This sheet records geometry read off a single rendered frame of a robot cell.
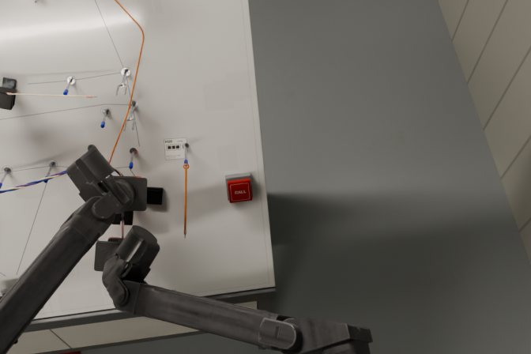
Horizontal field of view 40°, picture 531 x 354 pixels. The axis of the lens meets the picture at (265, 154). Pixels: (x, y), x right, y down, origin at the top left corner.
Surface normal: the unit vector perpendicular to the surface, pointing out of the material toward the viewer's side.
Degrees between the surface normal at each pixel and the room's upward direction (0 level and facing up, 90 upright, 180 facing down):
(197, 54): 51
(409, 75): 0
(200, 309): 34
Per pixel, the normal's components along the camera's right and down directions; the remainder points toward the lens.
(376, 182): 0.00, -0.44
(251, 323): -0.62, -0.33
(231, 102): 0.11, 0.40
